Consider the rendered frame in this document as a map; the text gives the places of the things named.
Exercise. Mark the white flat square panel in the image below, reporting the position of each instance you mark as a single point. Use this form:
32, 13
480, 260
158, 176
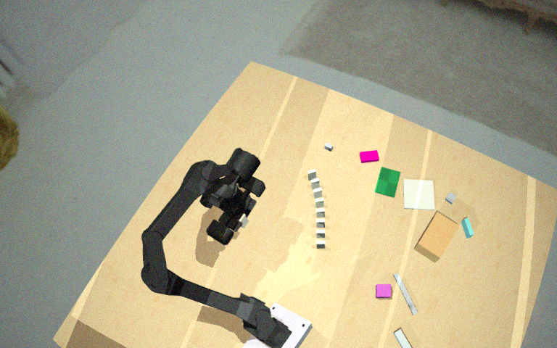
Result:
418, 195

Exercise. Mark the pink square block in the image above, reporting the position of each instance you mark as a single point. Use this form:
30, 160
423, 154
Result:
383, 291

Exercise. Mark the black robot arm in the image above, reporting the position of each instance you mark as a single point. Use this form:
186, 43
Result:
205, 178

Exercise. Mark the magenta rectangular block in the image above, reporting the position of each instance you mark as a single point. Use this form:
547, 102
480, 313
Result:
370, 156

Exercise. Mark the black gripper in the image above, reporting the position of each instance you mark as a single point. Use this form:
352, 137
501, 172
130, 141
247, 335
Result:
223, 229

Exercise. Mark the light blue rectangular block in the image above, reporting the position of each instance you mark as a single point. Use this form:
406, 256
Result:
467, 228

